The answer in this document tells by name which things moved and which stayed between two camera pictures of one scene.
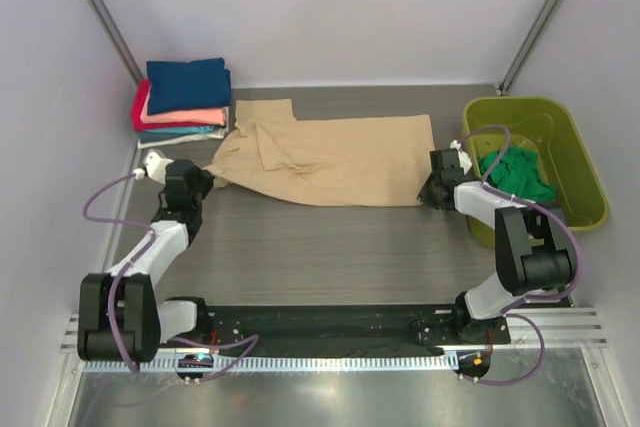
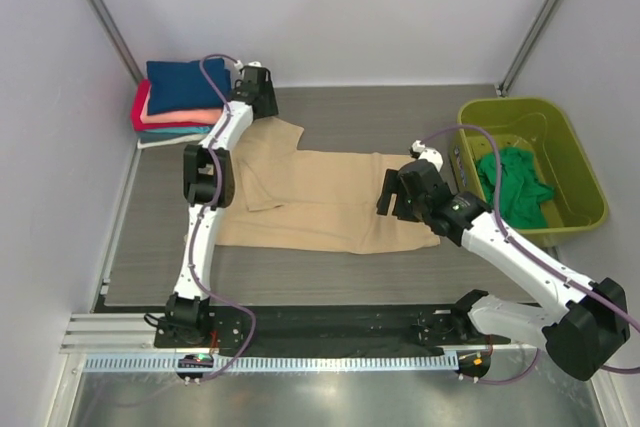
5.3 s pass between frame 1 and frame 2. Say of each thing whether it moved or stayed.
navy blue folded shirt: stayed
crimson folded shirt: stayed
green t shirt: stayed
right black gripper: moved
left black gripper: moved
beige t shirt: moved
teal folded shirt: stayed
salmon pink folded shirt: stayed
